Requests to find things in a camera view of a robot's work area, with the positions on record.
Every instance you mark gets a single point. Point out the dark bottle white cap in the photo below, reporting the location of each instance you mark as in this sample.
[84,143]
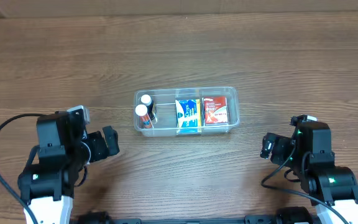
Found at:
[148,101]

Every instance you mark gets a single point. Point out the clear plastic container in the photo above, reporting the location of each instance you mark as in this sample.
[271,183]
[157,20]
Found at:
[164,100]

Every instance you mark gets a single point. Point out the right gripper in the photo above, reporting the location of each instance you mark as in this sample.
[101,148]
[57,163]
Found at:
[268,146]

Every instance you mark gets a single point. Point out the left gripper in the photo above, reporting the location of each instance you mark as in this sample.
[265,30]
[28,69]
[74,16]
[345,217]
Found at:
[110,140]

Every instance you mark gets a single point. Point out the blue yellow lozenge box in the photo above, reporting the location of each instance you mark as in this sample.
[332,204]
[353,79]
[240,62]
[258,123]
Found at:
[188,116]

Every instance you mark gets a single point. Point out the red medicine box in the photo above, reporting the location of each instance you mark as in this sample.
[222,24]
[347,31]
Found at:
[215,110]

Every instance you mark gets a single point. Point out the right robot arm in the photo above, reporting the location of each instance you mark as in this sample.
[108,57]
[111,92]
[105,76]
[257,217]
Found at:
[332,190]

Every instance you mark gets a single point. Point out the orange tube white cap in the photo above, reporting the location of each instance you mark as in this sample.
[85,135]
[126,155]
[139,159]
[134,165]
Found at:
[142,112]

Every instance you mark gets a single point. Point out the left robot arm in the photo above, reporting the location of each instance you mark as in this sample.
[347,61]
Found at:
[51,174]

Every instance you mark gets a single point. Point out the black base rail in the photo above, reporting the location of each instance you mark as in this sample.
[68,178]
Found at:
[194,220]

